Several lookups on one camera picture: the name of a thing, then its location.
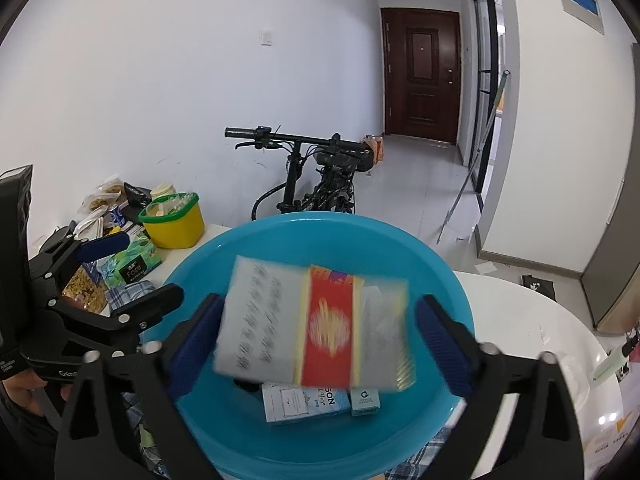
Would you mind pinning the white light switch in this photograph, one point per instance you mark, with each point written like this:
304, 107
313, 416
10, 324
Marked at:
266, 37

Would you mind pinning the beige refrigerator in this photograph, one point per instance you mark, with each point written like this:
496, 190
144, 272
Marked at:
620, 240

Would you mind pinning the yellow container green lid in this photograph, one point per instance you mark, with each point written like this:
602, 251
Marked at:
172, 225

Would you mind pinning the green tissue pack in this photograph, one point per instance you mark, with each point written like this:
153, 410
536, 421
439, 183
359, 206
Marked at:
130, 260

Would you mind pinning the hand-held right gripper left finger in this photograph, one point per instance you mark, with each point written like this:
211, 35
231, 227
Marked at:
192, 347

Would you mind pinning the dark brown door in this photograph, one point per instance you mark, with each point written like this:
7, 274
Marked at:
420, 75

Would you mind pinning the black bicycle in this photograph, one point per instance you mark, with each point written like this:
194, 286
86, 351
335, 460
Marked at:
305, 180

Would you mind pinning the mop with metal pole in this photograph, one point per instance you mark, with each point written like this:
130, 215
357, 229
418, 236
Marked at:
475, 160

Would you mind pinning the blue plastic basin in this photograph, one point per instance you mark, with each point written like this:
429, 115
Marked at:
320, 442

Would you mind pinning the red and white carton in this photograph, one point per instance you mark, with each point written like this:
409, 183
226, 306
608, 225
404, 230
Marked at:
320, 325

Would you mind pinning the clear granola snack bag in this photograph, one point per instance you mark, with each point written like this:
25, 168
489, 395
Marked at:
85, 290

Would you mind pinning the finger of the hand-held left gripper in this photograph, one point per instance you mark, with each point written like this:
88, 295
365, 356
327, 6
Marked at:
150, 305
102, 246

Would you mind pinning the pale green pump bottle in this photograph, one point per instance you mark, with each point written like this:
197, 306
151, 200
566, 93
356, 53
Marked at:
612, 360

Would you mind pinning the black framed glass door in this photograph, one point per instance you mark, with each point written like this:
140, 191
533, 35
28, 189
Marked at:
487, 85

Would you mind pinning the blue plaid shirt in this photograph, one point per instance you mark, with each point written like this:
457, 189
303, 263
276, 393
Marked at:
132, 292

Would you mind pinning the person's dark clothing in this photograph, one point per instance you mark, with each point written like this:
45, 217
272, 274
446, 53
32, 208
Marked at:
25, 440

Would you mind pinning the white and yellow package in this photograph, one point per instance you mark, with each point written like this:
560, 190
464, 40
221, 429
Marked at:
607, 447

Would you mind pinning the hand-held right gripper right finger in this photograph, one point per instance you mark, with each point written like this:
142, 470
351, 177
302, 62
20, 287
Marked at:
445, 350

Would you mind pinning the person's left hand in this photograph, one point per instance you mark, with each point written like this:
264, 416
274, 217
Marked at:
20, 389

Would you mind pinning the light blue printed box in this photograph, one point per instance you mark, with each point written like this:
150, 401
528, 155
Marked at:
305, 402

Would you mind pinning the clear dried snack bag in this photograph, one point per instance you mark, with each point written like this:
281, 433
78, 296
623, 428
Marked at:
102, 195

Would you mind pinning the black bag on floor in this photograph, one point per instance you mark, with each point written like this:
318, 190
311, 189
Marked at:
536, 284

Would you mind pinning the paper cup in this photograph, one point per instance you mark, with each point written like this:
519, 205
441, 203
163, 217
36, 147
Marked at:
162, 191

